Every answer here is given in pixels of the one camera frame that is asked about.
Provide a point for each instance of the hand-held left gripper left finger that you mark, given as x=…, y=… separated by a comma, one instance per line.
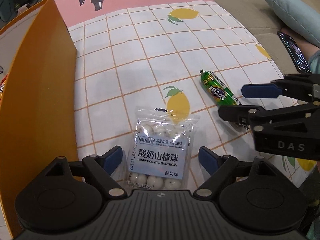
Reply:
x=113, y=158

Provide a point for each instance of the light blue cushion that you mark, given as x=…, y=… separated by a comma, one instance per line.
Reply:
x=292, y=12

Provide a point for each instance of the orange storage box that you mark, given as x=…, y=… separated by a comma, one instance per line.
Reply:
x=50, y=80

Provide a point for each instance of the person's teal clothing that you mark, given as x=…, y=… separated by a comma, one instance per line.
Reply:
x=315, y=63

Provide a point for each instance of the large red snack packet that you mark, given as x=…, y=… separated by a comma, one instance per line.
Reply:
x=3, y=90

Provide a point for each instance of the clear packet of white balls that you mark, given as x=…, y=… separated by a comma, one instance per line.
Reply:
x=160, y=155

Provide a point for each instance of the lemon printed checked blanket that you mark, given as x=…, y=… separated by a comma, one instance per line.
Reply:
x=150, y=55

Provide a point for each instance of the beige sofa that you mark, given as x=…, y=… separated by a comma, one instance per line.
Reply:
x=255, y=22

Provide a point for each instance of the person's leg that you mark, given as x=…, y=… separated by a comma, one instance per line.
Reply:
x=307, y=50

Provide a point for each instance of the black smartphone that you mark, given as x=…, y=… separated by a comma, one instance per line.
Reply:
x=293, y=51

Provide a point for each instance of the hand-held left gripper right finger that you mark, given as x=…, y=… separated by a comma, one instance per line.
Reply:
x=207, y=158

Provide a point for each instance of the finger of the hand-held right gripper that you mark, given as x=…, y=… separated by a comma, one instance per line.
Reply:
x=260, y=91
x=235, y=112

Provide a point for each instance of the green sausage stick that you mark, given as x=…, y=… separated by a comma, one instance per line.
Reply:
x=217, y=90

